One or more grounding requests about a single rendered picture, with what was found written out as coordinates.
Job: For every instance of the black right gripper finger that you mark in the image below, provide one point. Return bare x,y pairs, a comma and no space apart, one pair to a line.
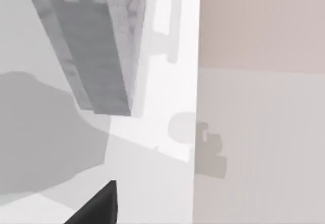
101,206

